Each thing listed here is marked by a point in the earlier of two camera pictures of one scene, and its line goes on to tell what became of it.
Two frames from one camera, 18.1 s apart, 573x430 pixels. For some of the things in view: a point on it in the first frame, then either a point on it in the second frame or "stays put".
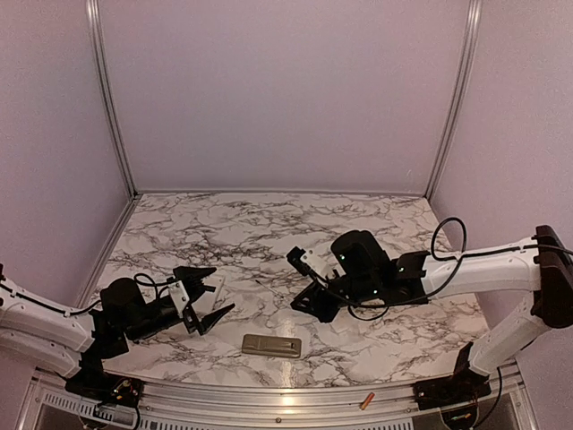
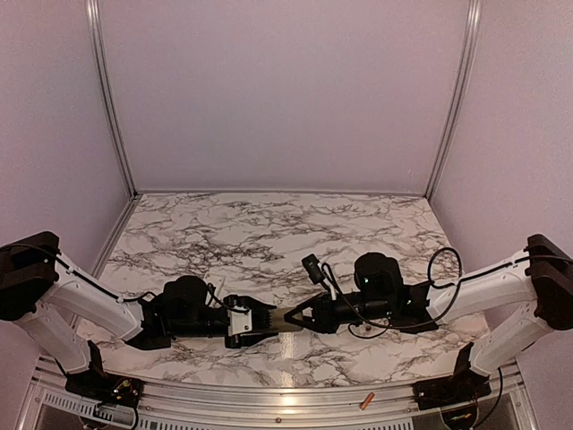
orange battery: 367,401 stays put
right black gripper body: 362,289 → 371,311
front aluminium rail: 47,404 stays put
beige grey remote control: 271,346 → 278,322
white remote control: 210,298 stays put
